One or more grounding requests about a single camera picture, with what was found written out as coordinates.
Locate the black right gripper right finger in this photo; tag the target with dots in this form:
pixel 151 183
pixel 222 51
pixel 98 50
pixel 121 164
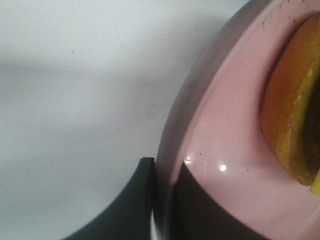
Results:
pixel 243 202

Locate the pink round plate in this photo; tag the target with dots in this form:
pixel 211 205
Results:
pixel 215 117

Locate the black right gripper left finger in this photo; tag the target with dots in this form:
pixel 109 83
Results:
pixel 129 216

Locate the burger with lettuce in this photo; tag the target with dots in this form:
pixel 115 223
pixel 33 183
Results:
pixel 290 114

